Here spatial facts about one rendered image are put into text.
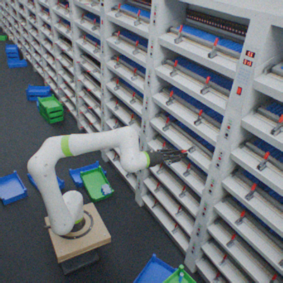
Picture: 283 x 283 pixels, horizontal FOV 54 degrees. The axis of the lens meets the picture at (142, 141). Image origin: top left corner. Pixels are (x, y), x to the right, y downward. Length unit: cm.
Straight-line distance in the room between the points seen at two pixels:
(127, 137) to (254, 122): 59
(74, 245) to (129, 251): 52
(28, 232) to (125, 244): 75
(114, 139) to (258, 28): 80
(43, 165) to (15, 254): 103
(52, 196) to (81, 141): 32
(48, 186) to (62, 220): 25
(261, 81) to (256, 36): 18
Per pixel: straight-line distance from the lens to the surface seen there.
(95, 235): 189
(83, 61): 294
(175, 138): 178
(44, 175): 146
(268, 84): 124
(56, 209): 159
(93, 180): 263
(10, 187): 280
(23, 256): 229
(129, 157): 137
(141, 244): 226
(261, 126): 131
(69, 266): 211
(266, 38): 123
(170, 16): 177
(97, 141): 144
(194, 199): 190
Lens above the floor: 183
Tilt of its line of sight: 34 degrees down
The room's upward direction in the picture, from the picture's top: 5 degrees clockwise
